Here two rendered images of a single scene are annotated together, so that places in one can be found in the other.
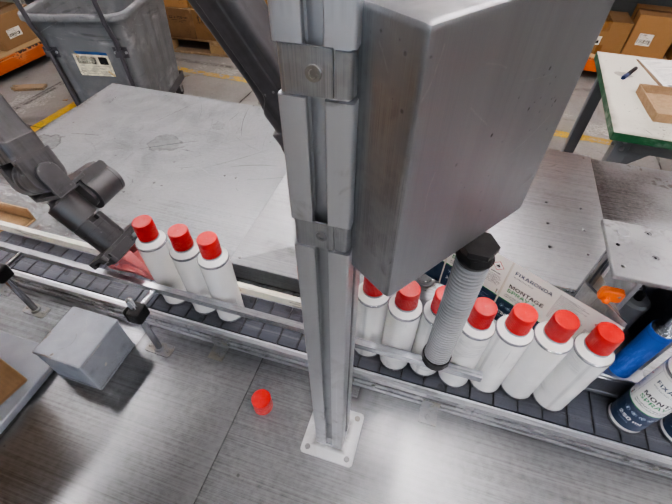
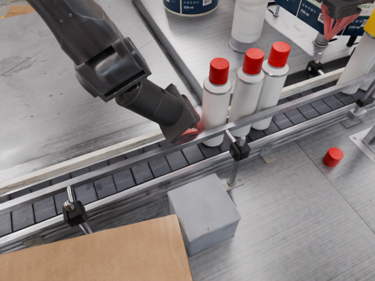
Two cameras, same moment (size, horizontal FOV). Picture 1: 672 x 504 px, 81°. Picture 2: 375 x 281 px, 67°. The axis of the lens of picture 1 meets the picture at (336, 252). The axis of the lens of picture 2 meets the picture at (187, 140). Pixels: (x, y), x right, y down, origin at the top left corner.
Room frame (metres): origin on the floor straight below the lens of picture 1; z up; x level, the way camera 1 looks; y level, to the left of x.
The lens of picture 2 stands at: (0.22, 0.62, 1.38)
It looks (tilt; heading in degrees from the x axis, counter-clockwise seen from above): 52 degrees down; 319
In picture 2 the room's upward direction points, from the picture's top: straight up
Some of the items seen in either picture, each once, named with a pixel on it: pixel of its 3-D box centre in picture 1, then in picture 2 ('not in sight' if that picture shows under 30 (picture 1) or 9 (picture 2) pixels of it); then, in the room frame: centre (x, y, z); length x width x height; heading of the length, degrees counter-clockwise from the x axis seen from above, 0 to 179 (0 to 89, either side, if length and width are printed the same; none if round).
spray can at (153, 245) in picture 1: (161, 261); (215, 106); (0.48, 0.32, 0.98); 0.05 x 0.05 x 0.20
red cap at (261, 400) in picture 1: (262, 401); (333, 156); (0.27, 0.13, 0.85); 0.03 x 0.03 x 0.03
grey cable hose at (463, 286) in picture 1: (453, 312); not in sight; (0.23, -0.12, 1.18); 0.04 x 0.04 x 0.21
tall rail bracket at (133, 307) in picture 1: (151, 316); (230, 154); (0.40, 0.34, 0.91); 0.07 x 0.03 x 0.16; 163
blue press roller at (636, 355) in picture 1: (633, 356); not in sight; (0.29, -0.45, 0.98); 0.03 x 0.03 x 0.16
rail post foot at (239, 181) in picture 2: (159, 347); (231, 182); (0.38, 0.34, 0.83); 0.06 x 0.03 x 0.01; 70
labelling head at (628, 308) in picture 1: (613, 315); not in sight; (0.34, -0.43, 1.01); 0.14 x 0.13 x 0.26; 73
